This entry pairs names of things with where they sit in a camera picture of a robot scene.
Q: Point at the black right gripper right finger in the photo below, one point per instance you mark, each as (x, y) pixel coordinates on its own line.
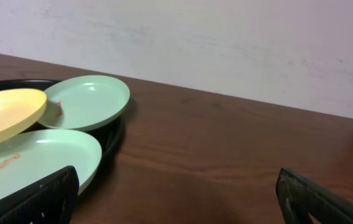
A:
(301, 199)

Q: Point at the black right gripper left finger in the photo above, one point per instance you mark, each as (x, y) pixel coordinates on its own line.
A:
(49, 200)

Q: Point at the green plate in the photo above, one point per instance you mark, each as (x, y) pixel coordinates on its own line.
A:
(29, 157)
(84, 103)

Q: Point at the yellow plate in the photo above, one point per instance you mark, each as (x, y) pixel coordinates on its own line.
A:
(19, 109)

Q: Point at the round black tray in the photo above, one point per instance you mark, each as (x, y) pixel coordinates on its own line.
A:
(109, 136)

